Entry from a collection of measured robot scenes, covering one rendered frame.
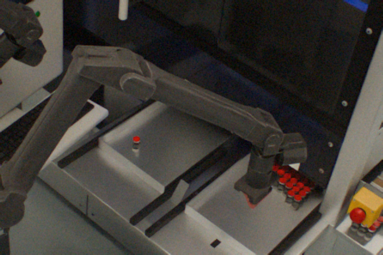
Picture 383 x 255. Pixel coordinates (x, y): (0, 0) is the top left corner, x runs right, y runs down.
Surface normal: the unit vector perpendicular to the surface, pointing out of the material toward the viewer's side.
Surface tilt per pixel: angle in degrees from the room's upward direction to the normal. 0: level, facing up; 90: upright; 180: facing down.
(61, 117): 82
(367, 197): 0
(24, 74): 90
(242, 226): 0
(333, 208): 90
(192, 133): 0
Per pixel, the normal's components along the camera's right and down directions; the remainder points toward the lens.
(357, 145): -0.66, 0.46
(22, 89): 0.83, 0.45
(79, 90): 0.14, 0.70
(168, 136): 0.11, -0.73
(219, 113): 0.32, 0.55
